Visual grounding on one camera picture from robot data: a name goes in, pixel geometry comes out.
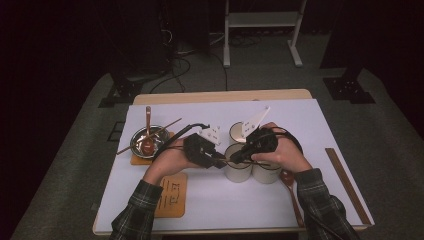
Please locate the wooden coaster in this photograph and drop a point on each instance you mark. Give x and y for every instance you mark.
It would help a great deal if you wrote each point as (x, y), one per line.
(138, 160)
(175, 196)

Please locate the black square floor frame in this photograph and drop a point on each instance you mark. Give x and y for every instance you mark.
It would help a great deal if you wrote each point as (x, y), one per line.
(116, 131)

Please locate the person's left hand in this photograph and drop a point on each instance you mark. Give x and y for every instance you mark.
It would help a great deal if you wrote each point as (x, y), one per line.
(170, 163)

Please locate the white cup black rim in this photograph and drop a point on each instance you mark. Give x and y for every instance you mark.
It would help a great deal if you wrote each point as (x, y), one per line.
(238, 171)
(236, 133)
(266, 173)

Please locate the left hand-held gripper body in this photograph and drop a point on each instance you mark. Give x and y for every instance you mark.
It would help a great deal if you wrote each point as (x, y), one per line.
(198, 151)

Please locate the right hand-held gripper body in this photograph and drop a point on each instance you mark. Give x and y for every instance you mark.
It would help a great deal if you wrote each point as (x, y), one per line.
(261, 140)

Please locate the row of brown chopsticks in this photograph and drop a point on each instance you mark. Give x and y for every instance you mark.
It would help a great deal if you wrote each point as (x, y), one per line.
(346, 186)

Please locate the brown wooden spoon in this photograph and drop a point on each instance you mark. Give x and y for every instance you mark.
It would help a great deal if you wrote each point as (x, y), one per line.
(288, 180)
(147, 145)

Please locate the wooden table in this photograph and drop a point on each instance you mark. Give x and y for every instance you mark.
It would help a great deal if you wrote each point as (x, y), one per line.
(216, 96)

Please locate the white metal stand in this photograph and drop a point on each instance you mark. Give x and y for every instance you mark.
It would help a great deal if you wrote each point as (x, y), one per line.
(263, 19)

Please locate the single dark chopstick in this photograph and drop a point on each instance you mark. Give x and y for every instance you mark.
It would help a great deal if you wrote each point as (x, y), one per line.
(258, 163)
(166, 127)

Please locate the black stand base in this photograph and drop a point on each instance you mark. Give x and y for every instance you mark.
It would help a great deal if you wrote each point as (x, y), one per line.
(121, 91)
(348, 90)

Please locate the person's right hand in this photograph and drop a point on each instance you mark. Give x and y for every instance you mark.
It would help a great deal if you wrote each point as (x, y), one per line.
(286, 155)

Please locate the steel bowl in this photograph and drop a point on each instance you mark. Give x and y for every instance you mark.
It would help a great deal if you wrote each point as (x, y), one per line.
(158, 138)

